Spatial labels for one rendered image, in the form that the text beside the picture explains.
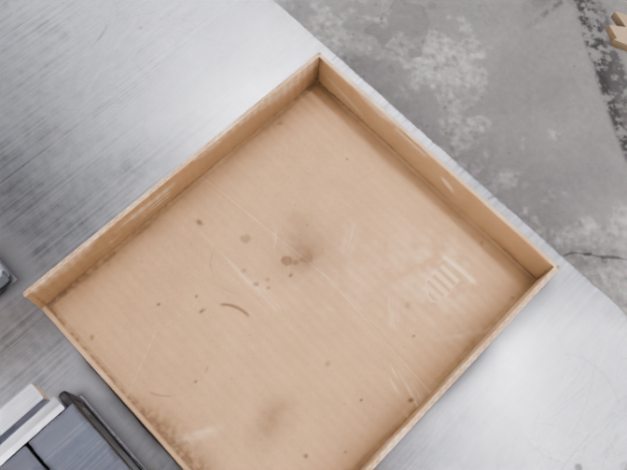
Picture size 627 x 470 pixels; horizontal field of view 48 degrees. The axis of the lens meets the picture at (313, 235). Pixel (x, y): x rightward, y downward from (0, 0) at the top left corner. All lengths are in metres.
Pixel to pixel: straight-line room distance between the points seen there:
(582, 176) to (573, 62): 0.29
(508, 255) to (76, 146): 0.37
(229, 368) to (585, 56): 1.41
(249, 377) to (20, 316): 0.18
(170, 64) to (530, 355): 0.39
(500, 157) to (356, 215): 1.05
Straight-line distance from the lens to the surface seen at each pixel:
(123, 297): 0.56
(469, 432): 0.55
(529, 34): 1.79
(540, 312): 0.59
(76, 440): 0.50
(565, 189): 1.62
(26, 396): 0.43
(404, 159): 0.60
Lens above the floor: 1.36
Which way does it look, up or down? 70 degrees down
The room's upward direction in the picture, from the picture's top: 9 degrees clockwise
